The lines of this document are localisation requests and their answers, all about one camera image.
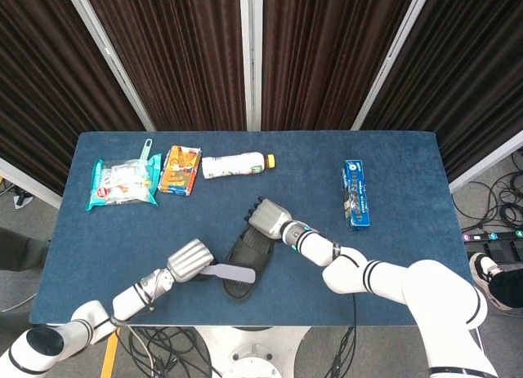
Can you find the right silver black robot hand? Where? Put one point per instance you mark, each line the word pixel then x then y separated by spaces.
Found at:
pixel 269 219

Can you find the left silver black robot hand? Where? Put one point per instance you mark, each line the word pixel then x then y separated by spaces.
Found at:
pixel 190 259

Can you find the black slipper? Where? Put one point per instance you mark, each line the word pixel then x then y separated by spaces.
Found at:
pixel 249 255

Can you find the grey scrub brush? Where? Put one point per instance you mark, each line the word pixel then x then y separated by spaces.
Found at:
pixel 237 274

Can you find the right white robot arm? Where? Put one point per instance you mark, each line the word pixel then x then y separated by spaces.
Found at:
pixel 388 280

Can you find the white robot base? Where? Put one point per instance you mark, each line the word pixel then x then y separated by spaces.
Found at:
pixel 253 353

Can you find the white bottle yellow cap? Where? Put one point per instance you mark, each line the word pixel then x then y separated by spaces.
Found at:
pixel 233 165

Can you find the blue fabric covered table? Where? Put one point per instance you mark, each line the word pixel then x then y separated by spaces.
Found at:
pixel 122 239

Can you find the orange yellow carton box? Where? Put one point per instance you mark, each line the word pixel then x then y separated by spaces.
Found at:
pixel 180 172

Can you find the blue cookie box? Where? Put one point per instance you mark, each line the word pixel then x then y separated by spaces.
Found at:
pixel 355 194

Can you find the teal white snack bag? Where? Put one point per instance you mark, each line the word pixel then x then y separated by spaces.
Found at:
pixel 122 182

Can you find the brown pleated partition panel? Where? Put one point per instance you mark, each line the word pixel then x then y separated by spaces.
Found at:
pixel 184 59
pixel 470 88
pixel 41 88
pixel 327 59

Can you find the white black sneaker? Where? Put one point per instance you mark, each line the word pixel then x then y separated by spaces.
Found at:
pixel 482 276

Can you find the black power strip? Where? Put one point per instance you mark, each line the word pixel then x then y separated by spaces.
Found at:
pixel 490 236

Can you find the person black trouser leg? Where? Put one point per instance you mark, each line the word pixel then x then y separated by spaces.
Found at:
pixel 508 288

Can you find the white partition frame post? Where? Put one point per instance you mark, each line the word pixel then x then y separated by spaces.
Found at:
pixel 110 59
pixel 251 59
pixel 392 55

